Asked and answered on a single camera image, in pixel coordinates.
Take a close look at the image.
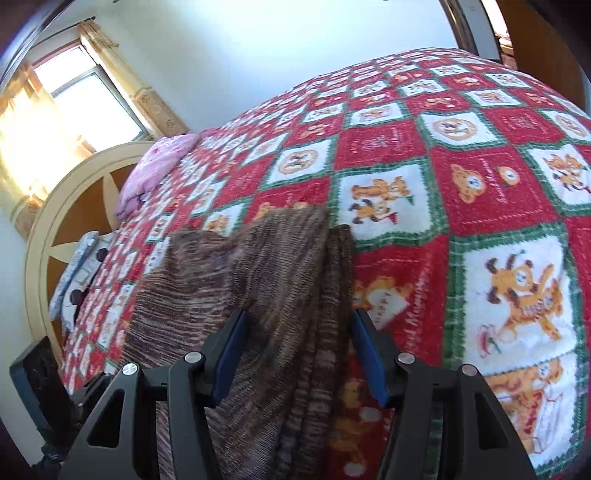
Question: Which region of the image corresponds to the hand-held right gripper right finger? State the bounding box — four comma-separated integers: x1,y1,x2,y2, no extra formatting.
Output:
349,308,539,480

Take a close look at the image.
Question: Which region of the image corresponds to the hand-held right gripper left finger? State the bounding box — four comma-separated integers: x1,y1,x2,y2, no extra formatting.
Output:
60,308,253,480

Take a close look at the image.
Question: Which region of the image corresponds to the brown striped knit sweater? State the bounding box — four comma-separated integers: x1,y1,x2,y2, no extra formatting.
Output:
121,203,357,480

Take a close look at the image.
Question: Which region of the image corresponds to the white pillow with black circles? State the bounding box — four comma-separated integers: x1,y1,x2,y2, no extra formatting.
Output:
60,233,122,334

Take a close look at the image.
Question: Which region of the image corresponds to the grey quilted pillow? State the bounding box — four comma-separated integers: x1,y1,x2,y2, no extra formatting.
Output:
48,231,100,315

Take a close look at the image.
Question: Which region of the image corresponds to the cream and wood headboard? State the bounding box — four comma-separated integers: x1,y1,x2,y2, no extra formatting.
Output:
23,141,156,366

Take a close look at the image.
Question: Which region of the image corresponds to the red printed bear blanket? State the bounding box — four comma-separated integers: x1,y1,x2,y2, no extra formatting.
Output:
60,46,591,480

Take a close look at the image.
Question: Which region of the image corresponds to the pink quilt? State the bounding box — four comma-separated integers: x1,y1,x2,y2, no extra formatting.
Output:
115,133,200,220

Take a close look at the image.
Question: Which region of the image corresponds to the yellow sheer curtain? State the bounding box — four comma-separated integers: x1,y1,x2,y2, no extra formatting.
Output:
0,60,99,228

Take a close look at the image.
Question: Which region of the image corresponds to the yellow patterned curtain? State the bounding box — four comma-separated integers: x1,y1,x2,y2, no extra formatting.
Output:
76,21,191,140

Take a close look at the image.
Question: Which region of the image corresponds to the window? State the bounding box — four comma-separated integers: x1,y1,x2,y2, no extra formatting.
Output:
28,41,149,149

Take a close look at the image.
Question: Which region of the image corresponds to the brown wooden door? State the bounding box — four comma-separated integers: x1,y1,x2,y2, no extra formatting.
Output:
496,0,591,108

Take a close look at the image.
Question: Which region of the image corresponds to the brown door frame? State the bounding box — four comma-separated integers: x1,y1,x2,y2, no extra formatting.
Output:
438,0,505,64

